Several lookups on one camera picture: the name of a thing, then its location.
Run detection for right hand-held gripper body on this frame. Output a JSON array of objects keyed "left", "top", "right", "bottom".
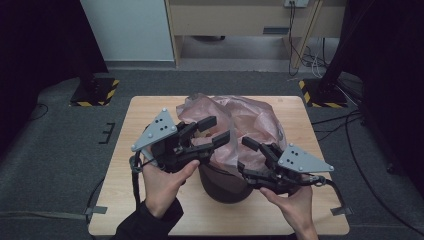
[{"left": 246, "top": 142, "right": 335, "bottom": 197}]

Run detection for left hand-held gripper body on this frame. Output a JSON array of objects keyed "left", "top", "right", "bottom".
[{"left": 130, "top": 107, "right": 202, "bottom": 175}]

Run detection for pink plastic garbage bag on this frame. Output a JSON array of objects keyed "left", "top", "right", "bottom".
[{"left": 175, "top": 92, "right": 289, "bottom": 175}]

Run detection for black mesh trash bin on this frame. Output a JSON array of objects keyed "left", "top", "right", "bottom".
[{"left": 197, "top": 162, "right": 257, "bottom": 205}]

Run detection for person's right hand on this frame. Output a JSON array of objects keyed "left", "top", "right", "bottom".
[{"left": 259, "top": 184, "right": 318, "bottom": 235}]

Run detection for person's left hand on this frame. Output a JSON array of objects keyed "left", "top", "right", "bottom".
[{"left": 141, "top": 158, "right": 201, "bottom": 220}]

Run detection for black floor tape marks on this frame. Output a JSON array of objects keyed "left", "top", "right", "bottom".
[{"left": 98, "top": 122, "right": 116, "bottom": 145}]

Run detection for black stand base hazard tape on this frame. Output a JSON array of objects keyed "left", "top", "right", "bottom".
[
  {"left": 298, "top": 78, "right": 350, "bottom": 109},
  {"left": 69, "top": 76, "right": 121, "bottom": 108}
]

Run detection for grey tape strip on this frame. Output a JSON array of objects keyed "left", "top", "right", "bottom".
[
  {"left": 82, "top": 205, "right": 109, "bottom": 216},
  {"left": 330, "top": 206, "right": 354, "bottom": 217}
]

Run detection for white partition panel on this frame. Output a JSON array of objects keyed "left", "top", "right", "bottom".
[{"left": 79, "top": 0, "right": 176, "bottom": 63}]

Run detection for black metal stand pole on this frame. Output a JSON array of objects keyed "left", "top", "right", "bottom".
[{"left": 317, "top": 0, "right": 375, "bottom": 95}]

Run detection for beige wooden desk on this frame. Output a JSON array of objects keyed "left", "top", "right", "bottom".
[{"left": 164, "top": 0, "right": 347, "bottom": 70}]

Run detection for black curtain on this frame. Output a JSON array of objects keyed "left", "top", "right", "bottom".
[
  {"left": 0, "top": 0, "right": 110, "bottom": 158},
  {"left": 343, "top": 0, "right": 424, "bottom": 201}
]

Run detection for grey power socket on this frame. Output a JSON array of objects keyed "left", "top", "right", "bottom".
[{"left": 283, "top": 0, "right": 311, "bottom": 9}]

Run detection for right hand-held gripper cable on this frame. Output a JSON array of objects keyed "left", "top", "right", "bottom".
[{"left": 308, "top": 174, "right": 348, "bottom": 211}]

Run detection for hand-held gripper cable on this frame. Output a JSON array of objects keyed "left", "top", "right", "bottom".
[
  {"left": 85, "top": 150, "right": 158, "bottom": 240},
  {"left": 308, "top": 174, "right": 348, "bottom": 211}
]

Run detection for black floor cables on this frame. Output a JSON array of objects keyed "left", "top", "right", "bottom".
[{"left": 311, "top": 109, "right": 424, "bottom": 237}]

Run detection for left hand-held gripper cable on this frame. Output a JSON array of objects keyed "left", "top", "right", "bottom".
[{"left": 85, "top": 150, "right": 158, "bottom": 240}]

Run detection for white cable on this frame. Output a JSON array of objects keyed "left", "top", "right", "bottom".
[{"left": 310, "top": 37, "right": 324, "bottom": 80}]

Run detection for black socket cable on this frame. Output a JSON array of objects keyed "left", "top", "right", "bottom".
[{"left": 287, "top": 1, "right": 302, "bottom": 77}]

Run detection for thin black floor cable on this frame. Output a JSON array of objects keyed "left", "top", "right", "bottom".
[{"left": 29, "top": 102, "right": 50, "bottom": 122}]

